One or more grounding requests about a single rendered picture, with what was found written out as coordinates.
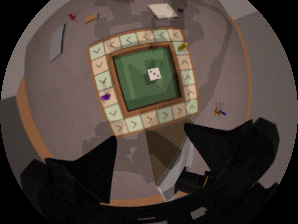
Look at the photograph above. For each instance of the yellow game pawn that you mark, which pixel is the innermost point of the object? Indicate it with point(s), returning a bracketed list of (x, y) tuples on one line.
[(183, 46)]

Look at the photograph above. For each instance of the purple pawn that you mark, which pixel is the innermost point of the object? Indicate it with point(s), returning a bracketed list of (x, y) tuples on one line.
[(105, 97)]

